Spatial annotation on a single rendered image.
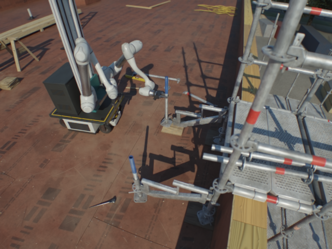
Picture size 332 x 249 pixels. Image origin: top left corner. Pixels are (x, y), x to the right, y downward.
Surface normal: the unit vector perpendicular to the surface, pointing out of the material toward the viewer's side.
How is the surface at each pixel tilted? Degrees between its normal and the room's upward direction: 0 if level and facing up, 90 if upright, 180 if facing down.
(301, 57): 90
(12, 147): 0
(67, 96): 90
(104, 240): 0
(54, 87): 90
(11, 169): 0
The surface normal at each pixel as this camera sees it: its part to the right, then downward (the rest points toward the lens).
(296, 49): -0.48, 0.62
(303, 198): 0.00, -0.71
